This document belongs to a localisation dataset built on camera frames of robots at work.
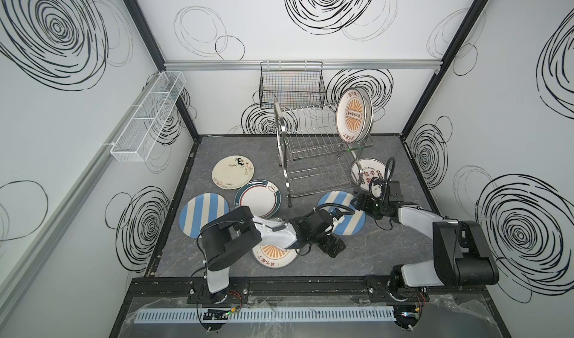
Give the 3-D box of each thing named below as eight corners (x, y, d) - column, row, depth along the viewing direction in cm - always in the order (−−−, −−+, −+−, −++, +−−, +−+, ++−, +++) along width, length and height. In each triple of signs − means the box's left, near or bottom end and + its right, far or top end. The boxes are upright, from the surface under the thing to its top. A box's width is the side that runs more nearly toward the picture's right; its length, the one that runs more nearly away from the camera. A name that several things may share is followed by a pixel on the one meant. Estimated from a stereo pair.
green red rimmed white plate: (230, 204, 96) (229, 201, 95) (250, 175, 106) (250, 173, 104) (270, 223, 91) (269, 221, 89) (287, 191, 100) (287, 189, 99)
